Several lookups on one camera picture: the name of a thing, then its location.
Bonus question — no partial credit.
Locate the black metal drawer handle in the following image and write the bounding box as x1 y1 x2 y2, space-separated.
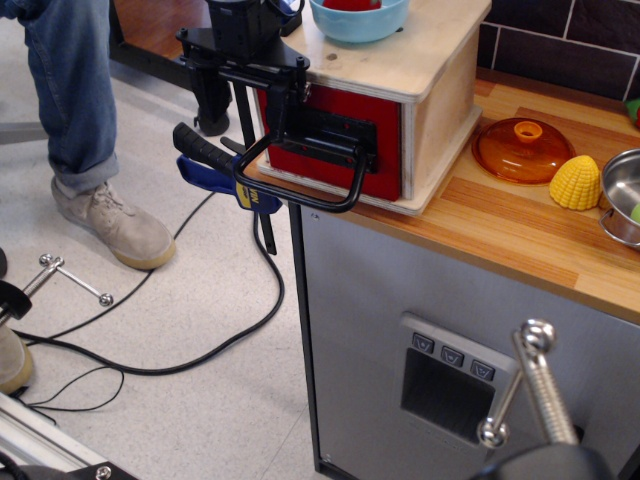
233 107 379 214

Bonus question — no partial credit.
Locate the light wooden box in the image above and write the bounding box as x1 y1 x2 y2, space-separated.
284 1 491 216

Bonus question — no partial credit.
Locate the light blue bowl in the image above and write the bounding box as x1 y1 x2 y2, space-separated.
310 1 410 43

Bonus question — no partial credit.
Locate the aluminium frame rail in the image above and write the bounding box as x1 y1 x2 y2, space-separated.
1 394 135 479

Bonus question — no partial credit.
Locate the thin black floor cable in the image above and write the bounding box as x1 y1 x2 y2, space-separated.
19 365 126 413

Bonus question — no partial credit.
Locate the silver screw clamp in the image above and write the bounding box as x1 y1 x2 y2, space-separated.
469 318 616 480
1 254 114 326

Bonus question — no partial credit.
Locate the blue jeans leg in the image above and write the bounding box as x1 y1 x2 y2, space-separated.
1 1 119 192

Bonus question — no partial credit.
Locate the green toy at edge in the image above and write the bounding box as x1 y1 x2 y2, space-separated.
624 98 640 129

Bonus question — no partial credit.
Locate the red-fronted wooden drawer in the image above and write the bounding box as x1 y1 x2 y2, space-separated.
268 85 401 201

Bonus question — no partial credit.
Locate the near silver screw clamp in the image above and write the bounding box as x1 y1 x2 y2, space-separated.
469 318 616 480

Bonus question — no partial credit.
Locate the left silver screw clamp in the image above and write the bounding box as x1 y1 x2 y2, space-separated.
1 254 114 326

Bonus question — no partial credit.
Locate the blue black bar clamp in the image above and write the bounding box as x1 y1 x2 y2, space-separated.
173 51 281 255

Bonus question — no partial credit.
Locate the yellow toy corn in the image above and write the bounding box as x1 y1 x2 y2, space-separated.
549 155 601 211

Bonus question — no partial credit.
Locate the thick black floor cable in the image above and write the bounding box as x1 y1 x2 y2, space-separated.
12 192 286 377

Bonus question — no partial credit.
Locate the amber glass pot lid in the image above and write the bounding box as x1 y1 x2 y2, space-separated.
472 118 576 185

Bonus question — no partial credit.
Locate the grey metal cabinet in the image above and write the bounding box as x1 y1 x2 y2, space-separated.
290 207 639 479

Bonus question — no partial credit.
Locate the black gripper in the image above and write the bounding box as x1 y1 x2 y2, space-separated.
176 1 310 144

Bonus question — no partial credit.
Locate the stainless steel pot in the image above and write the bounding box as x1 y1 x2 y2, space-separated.
599 149 639 250

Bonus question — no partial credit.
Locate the dark wooden table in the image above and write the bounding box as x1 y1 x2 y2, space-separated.
109 0 210 90

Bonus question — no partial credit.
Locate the beige suede shoe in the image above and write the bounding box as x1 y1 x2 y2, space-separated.
51 179 176 271

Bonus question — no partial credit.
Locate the red toy pepper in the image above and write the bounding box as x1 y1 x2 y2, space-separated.
322 0 382 12

